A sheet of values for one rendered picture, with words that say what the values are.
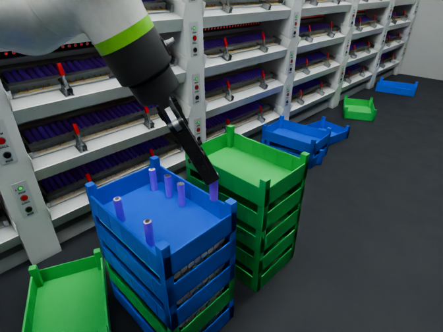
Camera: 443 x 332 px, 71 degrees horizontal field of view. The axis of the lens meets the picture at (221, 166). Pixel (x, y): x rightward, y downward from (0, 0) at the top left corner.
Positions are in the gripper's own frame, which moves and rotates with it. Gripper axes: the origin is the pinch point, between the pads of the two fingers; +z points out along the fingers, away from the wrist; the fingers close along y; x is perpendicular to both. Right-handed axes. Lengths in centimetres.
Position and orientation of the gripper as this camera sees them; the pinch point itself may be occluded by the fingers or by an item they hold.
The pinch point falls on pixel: (204, 165)
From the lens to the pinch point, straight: 60.9
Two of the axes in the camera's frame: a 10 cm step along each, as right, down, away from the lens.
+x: -8.7, 4.9, 0.0
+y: -2.7, -4.9, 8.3
